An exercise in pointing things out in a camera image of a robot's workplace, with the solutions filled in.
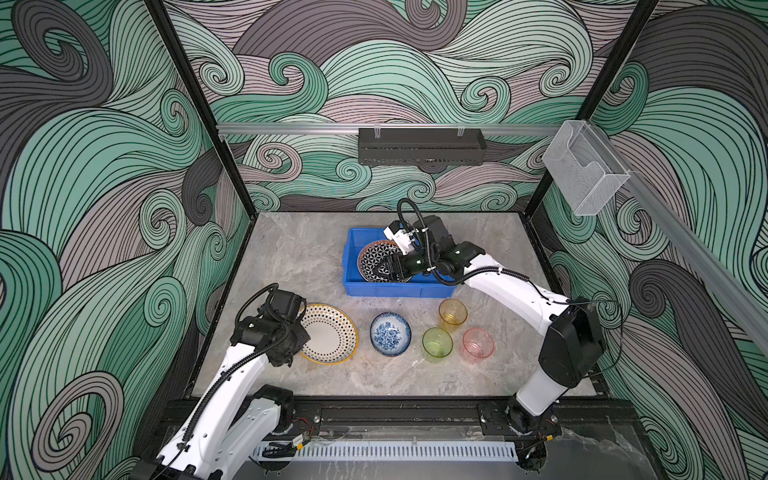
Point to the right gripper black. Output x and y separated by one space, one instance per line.
394 267

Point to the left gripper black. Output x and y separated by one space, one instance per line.
302 336

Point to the yellow rim dotted plate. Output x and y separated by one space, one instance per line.
333 335

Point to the yellow rim patterned plate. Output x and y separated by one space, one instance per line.
370 261

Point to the blue plastic bin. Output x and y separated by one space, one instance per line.
356 286

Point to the blue white floral bowl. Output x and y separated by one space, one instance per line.
390 334

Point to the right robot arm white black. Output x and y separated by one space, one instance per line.
573 337

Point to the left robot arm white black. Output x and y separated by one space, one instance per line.
227 423

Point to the yellow transparent cup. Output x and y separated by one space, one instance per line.
453 314

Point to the green transparent cup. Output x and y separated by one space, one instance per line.
437 344

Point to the pink transparent cup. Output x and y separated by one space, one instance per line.
477 345

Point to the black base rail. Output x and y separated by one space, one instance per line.
491 415

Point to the black wall tray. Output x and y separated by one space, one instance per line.
421 146

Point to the clear acrylic wall holder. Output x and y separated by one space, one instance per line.
585 167

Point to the aluminium back wall rail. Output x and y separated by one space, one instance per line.
333 128

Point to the aluminium wall rail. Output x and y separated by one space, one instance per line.
716 224
333 128

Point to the white slotted cable duct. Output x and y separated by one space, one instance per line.
448 451

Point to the aluminium right wall rail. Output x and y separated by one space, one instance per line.
716 224

